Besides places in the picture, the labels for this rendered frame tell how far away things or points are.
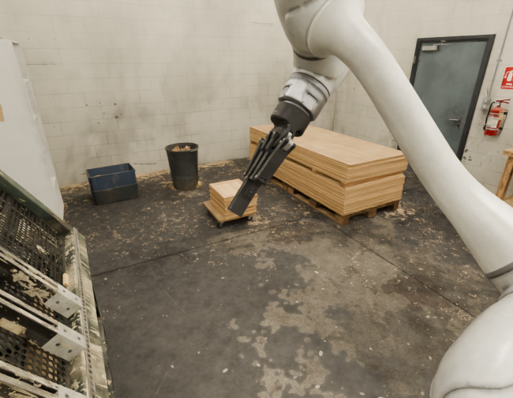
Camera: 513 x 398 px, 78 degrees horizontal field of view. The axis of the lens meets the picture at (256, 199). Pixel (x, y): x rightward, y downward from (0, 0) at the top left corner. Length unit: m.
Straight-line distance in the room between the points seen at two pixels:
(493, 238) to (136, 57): 5.46
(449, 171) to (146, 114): 5.42
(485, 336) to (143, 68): 5.55
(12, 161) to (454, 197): 4.25
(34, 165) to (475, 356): 4.30
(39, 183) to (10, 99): 0.94
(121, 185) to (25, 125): 1.37
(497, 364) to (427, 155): 0.28
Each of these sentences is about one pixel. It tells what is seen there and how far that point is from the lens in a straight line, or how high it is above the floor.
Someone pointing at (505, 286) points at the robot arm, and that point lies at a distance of 0.56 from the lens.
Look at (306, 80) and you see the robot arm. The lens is 0.64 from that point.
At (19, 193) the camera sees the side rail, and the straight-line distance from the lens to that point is 2.20.
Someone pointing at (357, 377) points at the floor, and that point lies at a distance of 2.44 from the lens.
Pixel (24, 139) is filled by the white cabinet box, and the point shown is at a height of 1.07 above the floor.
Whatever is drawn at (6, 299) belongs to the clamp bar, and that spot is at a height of 1.19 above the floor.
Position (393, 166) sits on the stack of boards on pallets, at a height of 0.65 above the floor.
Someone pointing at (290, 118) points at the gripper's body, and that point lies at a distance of 0.62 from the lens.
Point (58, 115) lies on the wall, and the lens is 5.67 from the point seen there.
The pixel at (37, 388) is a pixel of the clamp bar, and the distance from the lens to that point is 1.15.
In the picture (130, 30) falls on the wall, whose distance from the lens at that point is 5.69.
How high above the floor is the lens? 1.90
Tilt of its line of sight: 24 degrees down
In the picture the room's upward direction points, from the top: straight up
